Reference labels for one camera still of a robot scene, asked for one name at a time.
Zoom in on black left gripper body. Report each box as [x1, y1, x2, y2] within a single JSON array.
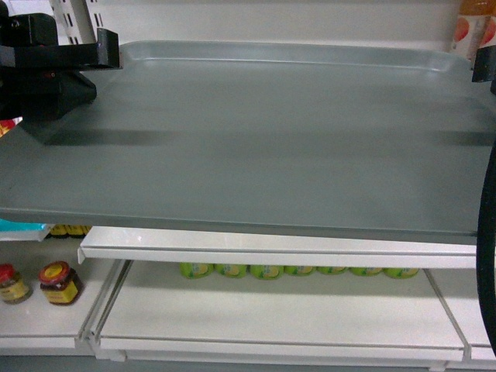
[[1, 12, 97, 121]]

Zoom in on orange bottle top right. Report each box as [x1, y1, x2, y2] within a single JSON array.
[[449, 0, 495, 61]]

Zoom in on green can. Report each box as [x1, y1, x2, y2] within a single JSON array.
[[284, 266, 316, 277], [250, 265, 284, 281], [349, 267, 383, 277], [214, 263, 249, 279], [316, 267, 348, 275], [384, 267, 419, 279], [179, 263, 214, 279]]

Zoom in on red snack bag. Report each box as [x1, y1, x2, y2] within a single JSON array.
[[0, 117, 22, 137]]

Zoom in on red lid sauce jar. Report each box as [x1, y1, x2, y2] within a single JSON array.
[[38, 261, 84, 306]]

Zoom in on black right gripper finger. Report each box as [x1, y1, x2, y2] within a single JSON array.
[[472, 46, 496, 82]]

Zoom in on yellow label dark jars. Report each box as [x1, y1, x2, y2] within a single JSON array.
[[48, 224, 92, 239]]

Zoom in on sauce jar at edge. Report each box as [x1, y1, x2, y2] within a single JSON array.
[[1, 263, 33, 305]]

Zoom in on left tilted white shelf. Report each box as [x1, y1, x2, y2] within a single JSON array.
[[0, 224, 53, 242]]

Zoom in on black cable right side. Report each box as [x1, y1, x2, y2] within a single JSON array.
[[476, 139, 496, 352]]

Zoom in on grey rectangular serving tray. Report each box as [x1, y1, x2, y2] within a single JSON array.
[[1, 41, 495, 240]]

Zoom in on white middle shelf board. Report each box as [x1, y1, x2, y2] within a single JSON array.
[[77, 226, 476, 269]]

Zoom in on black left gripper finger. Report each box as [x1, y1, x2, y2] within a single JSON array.
[[1, 28, 122, 71]]

